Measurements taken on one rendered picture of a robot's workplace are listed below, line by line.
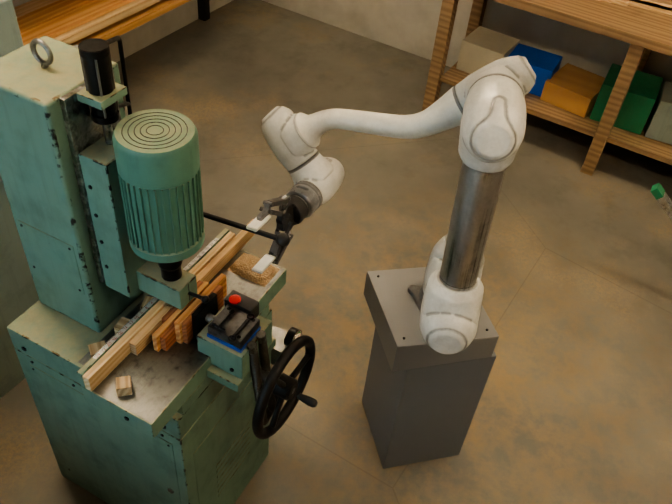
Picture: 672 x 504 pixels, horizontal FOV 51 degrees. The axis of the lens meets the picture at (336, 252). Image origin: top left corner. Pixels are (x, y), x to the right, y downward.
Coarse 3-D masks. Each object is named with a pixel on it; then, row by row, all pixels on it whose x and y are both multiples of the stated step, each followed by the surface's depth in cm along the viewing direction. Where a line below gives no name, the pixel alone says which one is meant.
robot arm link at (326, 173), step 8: (312, 160) 192; (320, 160) 194; (328, 160) 198; (336, 160) 200; (296, 168) 192; (304, 168) 192; (312, 168) 192; (320, 168) 193; (328, 168) 195; (336, 168) 197; (296, 176) 193; (304, 176) 192; (312, 176) 192; (320, 176) 192; (328, 176) 194; (336, 176) 196; (320, 184) 192; (328, 184) 193; (336, 184) 196; (320, 192) 191; (328, 192) 194
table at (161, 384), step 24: (240, 288) 194; (264, 288) 194; (144, 360) 174; (168, 360) 174; (192, 360) 175; (144, 384) 168; (168, 384) 169; (192, 384) 172; (240, 384) 175; (120, 408) 163; (144, 408) 164; (168, 408) 165; (144, 432) 165
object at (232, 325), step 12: (228, 300) 176; (252, 300) 176; (228, 312) 174; (240, 312) 174; (252, 312) 175; (216, 324) 171; (228, 324) 171; (240, 324) 171; (252, 324) 172; (216, 336) 171; (228, 336) 168; (240, 336) 169; (252, 336) 173; (240, 348) 169
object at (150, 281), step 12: (144, 264) 179; (156, 264) 179; (144, 276) 176; (156, 276) 176; (192, 276) 177; (144, 288) 180; (156, 288) 177; (168, 288) 174; (180, 288) 174; (192, 288) 178; (168, 300) 178; (180, 300) 175
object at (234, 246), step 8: (240, 232) 204; (248, 232) 205; (232, 240) 201; (240, 240) 202; (248, 240) 207; (224, 248) 199; (232, 248) 200; (240, 248) 204; (216, 256) 196; (224, 256) 197; (232, 256) 202; (208, 264) 194; (216, 264) 194; (224, 264) 199; (200, 272) 191; (208, 272) 192; (216, 272) 196; (200, 280) 189; (208, 280) 194; (168, 304) 182; (160, 312) 180; (152, 320) 178; (160, 320) 178; (144, 328) 176; (152, 328) 176; (136, 336) 174; (144, 336) 174; (136, 344) 172; (144, 344) 175; (136, 352) 173
